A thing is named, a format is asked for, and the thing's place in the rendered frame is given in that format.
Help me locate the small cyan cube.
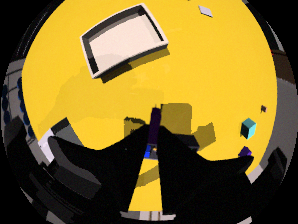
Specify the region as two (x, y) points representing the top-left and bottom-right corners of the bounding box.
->
(241, 119), (257, 140)

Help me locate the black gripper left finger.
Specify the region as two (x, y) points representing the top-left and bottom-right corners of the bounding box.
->
(47, 124), (149, 212)

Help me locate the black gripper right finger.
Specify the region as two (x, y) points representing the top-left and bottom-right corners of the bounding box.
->
(157, 125), (254, 216)

